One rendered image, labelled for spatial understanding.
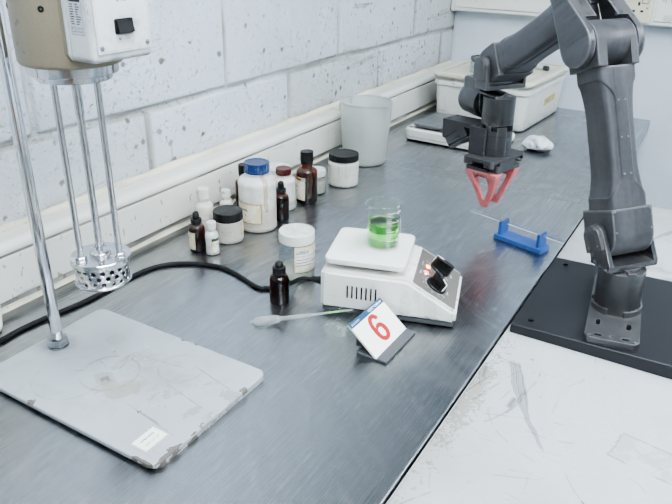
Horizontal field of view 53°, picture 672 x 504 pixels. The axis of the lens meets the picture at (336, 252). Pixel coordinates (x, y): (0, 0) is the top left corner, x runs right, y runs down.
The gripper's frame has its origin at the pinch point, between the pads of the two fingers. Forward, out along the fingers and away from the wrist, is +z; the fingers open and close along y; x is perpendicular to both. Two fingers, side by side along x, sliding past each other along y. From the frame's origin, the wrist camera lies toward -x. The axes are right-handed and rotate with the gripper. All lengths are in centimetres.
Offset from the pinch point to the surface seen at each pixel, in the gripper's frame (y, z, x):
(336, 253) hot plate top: 41.4, -2.6, 1.6
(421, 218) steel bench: 4.7, 6.0, -12.2
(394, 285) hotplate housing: 38.4, 0.4, 10.5
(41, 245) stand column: 77, -10, -13
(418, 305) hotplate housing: 36.4, 3.2, 13.5
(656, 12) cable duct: -106, -26, -19
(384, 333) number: 43.4, 5.0, 13.3
